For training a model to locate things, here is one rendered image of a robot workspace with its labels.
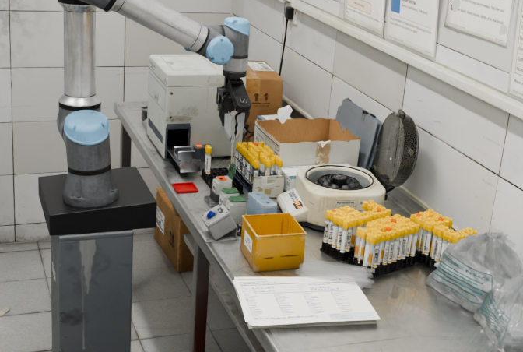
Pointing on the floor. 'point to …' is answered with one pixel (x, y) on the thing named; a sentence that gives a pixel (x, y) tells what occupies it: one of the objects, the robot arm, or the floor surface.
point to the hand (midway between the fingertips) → (233, 137)
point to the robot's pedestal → (92, 291)
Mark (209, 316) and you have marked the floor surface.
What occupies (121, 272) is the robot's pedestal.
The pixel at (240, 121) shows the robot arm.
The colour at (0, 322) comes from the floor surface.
